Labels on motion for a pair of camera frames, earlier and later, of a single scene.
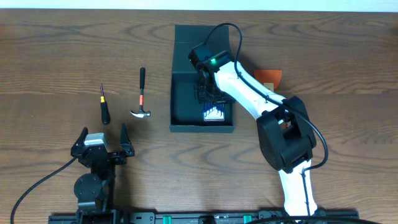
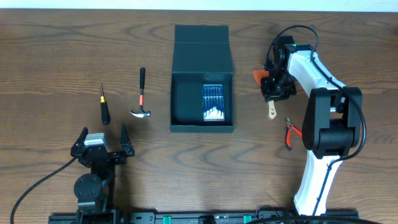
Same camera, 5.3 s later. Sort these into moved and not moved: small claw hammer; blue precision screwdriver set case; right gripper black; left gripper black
Moved: right gripper black
Not moved: small claw hammer; blue precision screwdriver set case; left gripper black
